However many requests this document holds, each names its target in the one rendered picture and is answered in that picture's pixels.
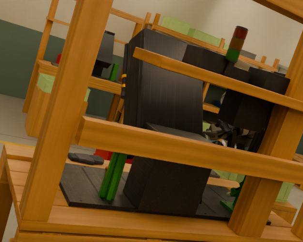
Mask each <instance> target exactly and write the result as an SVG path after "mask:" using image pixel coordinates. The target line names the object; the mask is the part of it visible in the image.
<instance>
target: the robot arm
mask: <svg viewBox="0 0 303 242"><path fill-rule="evenodd" d="M225 93H226V92H225ZM225 93H224V94H223V95H222V97H221V101H220V103H221V104H222V102H223V99H224V96H225ZM254 134H255V132H254V131H250V130H246V129H242V128H238V127H234V126H231V125H229V124H227V123H225V122H223V121H221V120H220V119H219V121H218V122H217V123H216V124H215V125H214V124H211V132H209V133H206V135H208V136H210V139H211V142H212V143H214V144H216V145H222V146H226V147H231V148H235V149H236V148H237V143H240V144H244V145H245V151H246V150H248V148H249V146H250V144H251V142H252V139H253V137H254ZM219 139H222V140H221V141H218V140H219Z"/></svg>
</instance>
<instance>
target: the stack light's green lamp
mask: <svg viewBox="0 0 303 242"><path fill-rule="evenodd" d="M239 55H240V52H239V51H236V50H233V49H230V48H228V50H227V53H226V59H225V60H228V61H231V62H233V63H237V61H238V58H239Z"/></svg>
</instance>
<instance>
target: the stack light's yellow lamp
mask: <svg viewBox="0 0 303 242"><path fill-rule="evenodd" d="M243 44H244V40H242V39H239V38H236V37H232V39H231V42H230V44H229V48H230V49H233V50H236V51H239V52H241V50H242V47H243Z"/></svg>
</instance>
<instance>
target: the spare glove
mask: <svg viewBox="0 0 303 242"><path fill-rule="evenodd" d="M68 157H69V158H70V159H71V160H72V161H78V162H81V163H88V164H91V165H94V164H101V165H103V164H104V159H103V158H102V157H100V156H96V155H88V154H81V153H68Z"/></svg>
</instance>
